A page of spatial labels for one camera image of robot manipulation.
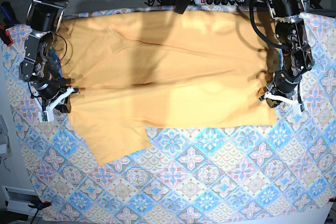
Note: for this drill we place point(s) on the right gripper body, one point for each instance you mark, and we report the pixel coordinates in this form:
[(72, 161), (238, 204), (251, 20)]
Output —
[(49, 90)]

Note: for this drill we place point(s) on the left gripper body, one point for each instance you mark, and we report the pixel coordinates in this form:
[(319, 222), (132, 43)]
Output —
[(283, 84)]

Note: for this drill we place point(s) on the yellow T-shirt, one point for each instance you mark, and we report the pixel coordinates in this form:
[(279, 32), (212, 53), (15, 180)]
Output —
[(165, 70)]

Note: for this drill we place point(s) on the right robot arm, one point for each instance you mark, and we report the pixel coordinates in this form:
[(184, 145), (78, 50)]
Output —
[(44, 18)]

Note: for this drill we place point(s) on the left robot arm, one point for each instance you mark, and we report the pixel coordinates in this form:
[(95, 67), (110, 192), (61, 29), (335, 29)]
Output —
[(291, 35)]

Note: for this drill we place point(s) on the red black clamp left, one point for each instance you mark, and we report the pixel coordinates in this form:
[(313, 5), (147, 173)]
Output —
[(5, 36)]

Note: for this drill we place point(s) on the patterned tile tablecloth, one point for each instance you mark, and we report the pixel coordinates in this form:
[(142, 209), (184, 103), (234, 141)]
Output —
[(187, 175)]

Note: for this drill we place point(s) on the orange black clamp bottom left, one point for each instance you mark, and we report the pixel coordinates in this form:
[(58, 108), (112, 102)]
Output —
[(39, 205)]

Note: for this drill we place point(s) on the white power strip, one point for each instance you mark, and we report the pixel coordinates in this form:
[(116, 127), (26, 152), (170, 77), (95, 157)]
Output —
[(220, 2)]

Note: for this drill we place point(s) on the white floor rail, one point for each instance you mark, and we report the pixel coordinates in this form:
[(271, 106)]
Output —
[(17, 200)]

